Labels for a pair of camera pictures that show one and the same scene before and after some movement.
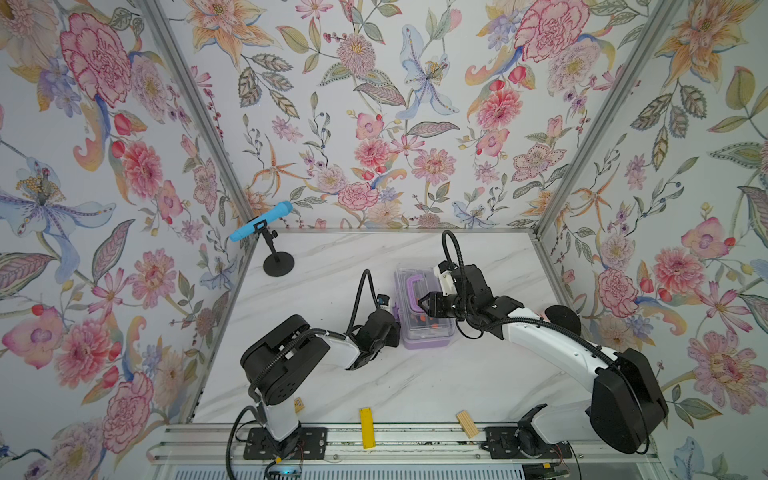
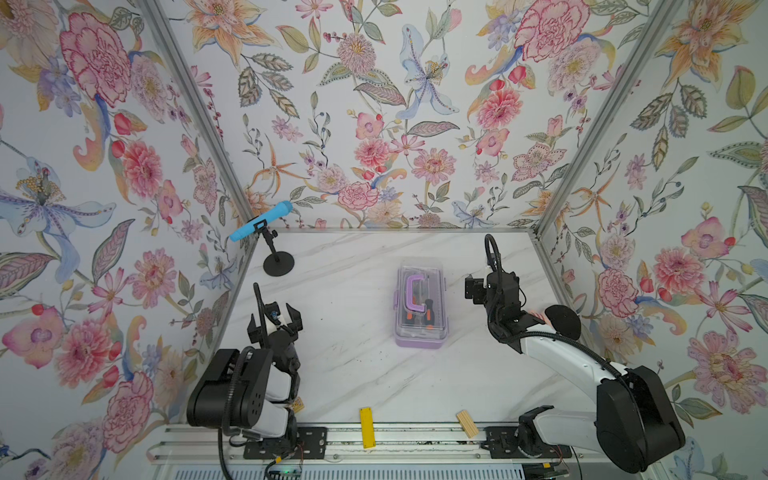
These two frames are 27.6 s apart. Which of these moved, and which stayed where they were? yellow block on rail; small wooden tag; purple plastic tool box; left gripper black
Moved: left gripper black
Stayed: purple plastic tool box; small wooden tag; yellow block on rail
